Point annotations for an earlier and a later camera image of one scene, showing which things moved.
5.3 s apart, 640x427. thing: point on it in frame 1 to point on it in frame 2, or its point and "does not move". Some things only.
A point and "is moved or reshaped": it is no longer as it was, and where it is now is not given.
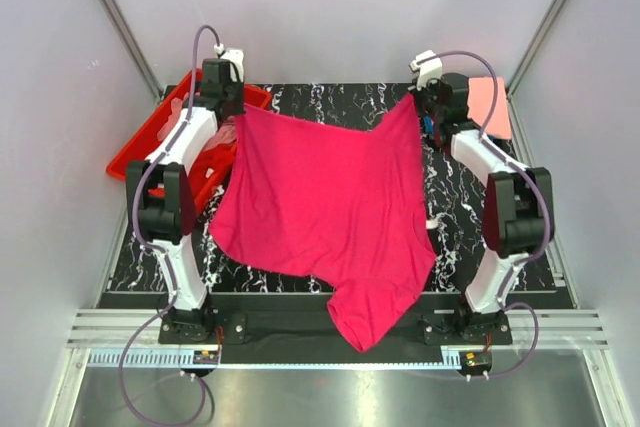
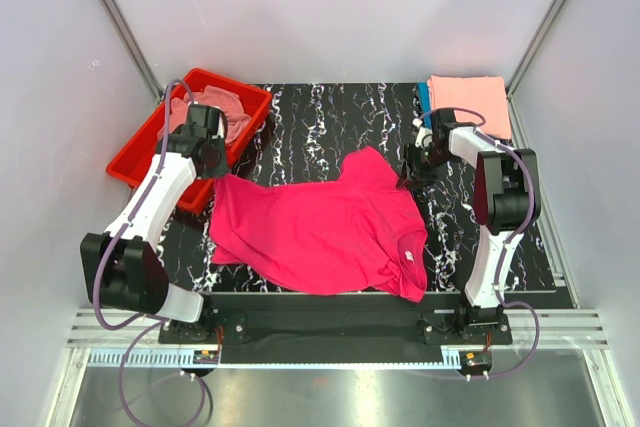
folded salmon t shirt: x=480 y=104 does not move
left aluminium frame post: x=119 y=18 does not move
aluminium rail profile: x=113 y=328 does not move
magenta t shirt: x=344 y=206 is moved or reshaped
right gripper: x=432 y=84 to x=412 y=167
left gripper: x=240 y=87 to x=219 y=141
